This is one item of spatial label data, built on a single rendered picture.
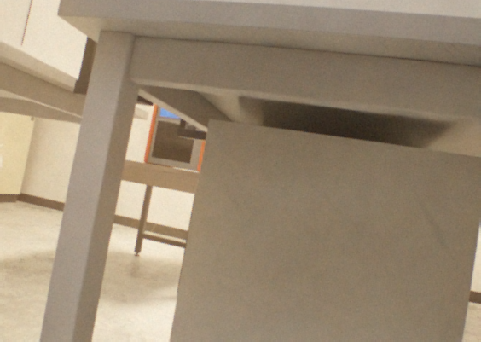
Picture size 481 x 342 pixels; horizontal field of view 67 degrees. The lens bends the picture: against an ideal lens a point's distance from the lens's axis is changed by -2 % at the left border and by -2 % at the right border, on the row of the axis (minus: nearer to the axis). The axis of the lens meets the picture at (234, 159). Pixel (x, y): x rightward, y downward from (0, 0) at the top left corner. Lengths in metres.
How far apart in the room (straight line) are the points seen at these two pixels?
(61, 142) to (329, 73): 4.49
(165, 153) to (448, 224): 1.74
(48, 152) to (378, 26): 4.68
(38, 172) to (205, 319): 4.37
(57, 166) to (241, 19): 4.47
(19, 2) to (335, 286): 0.93
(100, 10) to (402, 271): 0.61
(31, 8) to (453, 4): 0.91
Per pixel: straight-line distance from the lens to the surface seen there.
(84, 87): 0.74
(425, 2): 0.47
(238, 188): 0.71
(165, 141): 2.21
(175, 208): 4.04
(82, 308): 0.56
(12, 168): 4.81
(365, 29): 0.43
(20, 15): 1.06
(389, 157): 0.70
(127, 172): 2.20
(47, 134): 4.98
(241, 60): 0.48
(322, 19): 0.43
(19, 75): 1.04
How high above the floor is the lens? 0.70
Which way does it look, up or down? 3 degrees up
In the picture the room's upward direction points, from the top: 10 degrees clockwise
